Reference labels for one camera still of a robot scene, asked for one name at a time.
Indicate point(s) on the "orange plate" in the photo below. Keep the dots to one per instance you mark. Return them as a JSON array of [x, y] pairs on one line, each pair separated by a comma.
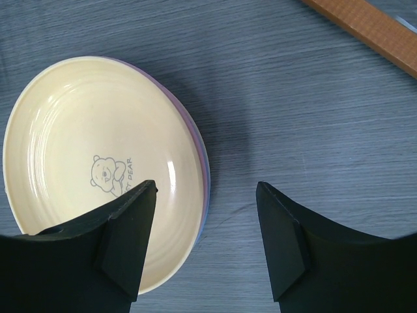
[[86, 130]]

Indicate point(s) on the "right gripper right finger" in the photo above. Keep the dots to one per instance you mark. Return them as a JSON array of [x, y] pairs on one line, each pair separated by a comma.
[[317, 265]]

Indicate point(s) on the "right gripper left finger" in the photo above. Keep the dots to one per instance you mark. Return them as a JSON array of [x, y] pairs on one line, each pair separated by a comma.
[[92, 263]]

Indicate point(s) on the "orange wooden shelf rack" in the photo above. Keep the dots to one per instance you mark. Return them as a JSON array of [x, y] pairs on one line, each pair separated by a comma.
[[382, 33]]

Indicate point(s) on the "pink plate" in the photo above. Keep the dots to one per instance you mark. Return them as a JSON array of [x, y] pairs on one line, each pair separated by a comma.
[[187, 118]]

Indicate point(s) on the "blue plate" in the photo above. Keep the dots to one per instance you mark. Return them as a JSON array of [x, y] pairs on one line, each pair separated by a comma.
[[204, 160]]

